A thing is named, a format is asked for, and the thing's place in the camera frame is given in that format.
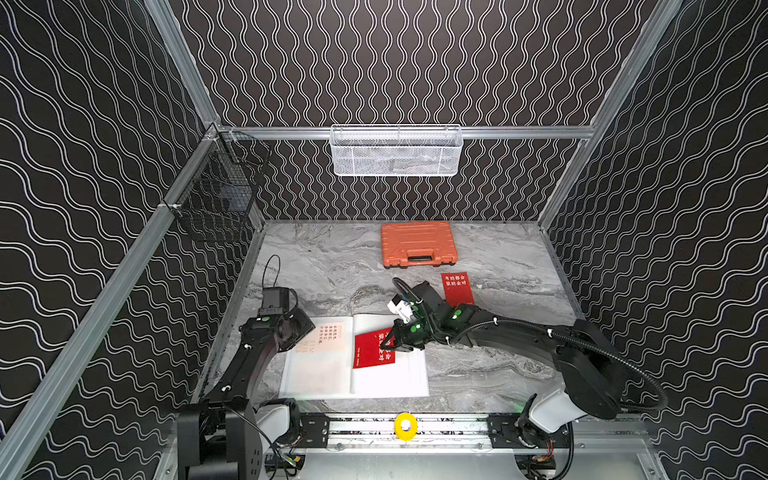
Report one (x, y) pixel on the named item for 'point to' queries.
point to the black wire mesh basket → (222, 193)
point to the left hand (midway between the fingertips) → (312, 323)
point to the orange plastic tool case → (416, 244)
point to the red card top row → (457, 288)
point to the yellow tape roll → (406, 435)
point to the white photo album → (323, 365)
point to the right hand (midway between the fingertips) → (380, 347)
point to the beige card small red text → (326, 338)
